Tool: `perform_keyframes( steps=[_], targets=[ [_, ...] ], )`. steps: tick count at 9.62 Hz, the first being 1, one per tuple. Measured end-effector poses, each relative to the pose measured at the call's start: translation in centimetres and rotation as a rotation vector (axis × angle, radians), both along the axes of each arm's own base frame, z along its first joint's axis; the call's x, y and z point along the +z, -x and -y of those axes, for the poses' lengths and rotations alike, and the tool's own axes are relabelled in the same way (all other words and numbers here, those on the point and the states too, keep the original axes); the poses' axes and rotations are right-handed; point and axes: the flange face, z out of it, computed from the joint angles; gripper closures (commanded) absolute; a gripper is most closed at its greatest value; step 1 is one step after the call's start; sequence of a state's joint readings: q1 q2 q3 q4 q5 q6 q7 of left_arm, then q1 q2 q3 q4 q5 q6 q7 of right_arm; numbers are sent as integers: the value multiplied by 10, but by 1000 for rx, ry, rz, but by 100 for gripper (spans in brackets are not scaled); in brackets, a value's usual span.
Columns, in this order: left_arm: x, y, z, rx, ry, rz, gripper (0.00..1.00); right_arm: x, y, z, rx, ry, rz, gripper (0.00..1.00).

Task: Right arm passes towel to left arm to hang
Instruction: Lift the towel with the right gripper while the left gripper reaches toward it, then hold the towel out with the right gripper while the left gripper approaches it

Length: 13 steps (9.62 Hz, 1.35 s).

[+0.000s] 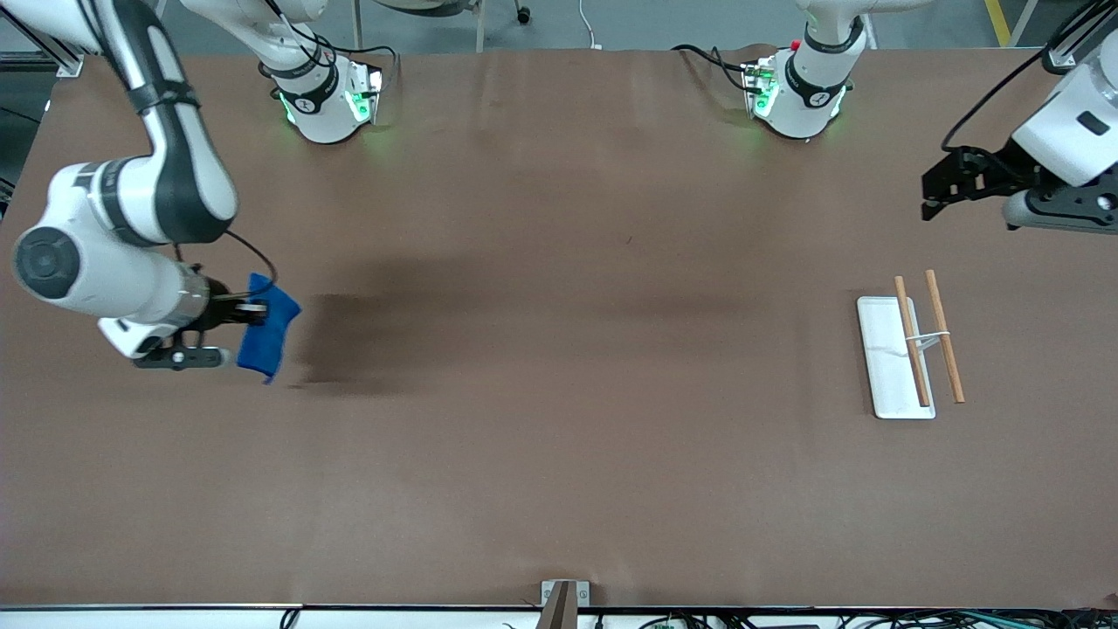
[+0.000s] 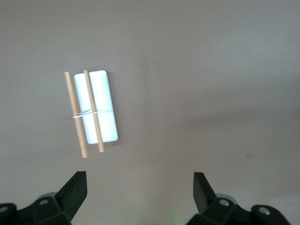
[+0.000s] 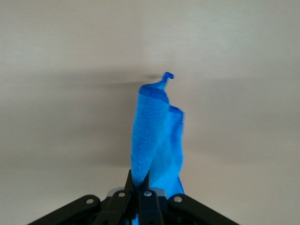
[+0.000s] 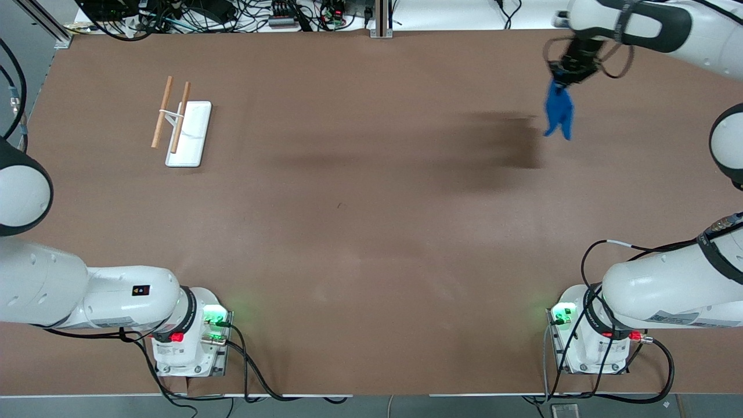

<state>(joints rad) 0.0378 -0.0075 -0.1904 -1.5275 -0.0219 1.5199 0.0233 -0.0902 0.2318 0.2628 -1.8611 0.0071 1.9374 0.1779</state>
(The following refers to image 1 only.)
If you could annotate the white towel rack base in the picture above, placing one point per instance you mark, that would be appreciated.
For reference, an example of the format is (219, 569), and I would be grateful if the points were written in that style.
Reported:
(886, 367)

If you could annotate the metal chair frame with caster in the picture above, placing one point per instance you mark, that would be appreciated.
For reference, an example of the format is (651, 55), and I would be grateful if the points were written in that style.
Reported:
(522, 14)

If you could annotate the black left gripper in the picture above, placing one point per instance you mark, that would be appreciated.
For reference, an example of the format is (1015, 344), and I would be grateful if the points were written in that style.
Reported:
(997, 168)

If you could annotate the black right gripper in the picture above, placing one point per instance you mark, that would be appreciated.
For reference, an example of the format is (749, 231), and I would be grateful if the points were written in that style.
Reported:
(219, 301)

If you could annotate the metal mounting bracket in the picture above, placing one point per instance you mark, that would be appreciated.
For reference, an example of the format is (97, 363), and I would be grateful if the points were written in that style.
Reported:
(583, 594)

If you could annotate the brown upright post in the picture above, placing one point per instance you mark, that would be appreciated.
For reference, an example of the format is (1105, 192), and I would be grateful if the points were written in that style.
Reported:
(559, 607)

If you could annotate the blue microfiber towel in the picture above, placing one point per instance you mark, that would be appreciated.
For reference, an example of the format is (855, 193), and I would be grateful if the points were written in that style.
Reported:
(271, 342)

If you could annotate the white table edge rail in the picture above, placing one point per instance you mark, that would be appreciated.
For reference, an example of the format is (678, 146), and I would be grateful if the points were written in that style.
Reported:
(131, 620)

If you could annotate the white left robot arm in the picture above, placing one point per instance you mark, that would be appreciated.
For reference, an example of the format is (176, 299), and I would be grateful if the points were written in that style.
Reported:
(808, 96)

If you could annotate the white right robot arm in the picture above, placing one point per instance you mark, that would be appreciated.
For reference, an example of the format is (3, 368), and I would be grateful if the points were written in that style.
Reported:
(105, 205)

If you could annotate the aluminium frame profile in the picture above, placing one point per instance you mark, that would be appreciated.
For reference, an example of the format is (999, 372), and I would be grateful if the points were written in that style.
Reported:
(68, 64)
(1061, 57)

